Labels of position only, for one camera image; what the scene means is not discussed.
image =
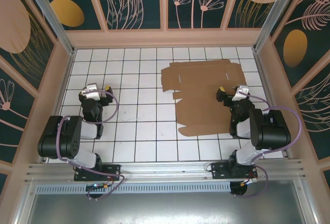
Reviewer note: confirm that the brown cardboard paper box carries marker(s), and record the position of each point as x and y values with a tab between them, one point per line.
201	97

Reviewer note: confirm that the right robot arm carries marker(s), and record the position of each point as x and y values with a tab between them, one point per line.
270	136

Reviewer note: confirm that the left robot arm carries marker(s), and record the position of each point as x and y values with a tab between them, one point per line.
49	136

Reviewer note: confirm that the yellow power connector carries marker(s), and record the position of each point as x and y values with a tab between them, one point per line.
248	181

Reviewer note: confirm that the small green circuit board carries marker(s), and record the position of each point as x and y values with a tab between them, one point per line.
96	187

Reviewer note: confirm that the grey metal sheet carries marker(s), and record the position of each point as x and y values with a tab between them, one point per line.
165	208

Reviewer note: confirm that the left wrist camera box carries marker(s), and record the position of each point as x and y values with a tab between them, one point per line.
91	91

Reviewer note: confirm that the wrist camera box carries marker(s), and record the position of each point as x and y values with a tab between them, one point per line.
91	91
241	92

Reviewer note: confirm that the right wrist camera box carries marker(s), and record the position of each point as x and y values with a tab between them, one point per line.
241	92

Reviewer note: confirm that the aluminium table edge rail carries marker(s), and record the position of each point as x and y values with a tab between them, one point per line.
265	79
58	105

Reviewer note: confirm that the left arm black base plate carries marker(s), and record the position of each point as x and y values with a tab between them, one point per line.
111	171

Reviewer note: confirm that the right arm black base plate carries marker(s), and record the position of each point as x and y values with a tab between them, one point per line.
219	171

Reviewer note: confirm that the aluminium mounting rail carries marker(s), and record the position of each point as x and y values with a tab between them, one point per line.
165	168

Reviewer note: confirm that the aluminium frame post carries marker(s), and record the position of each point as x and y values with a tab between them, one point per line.
273	15
52	20

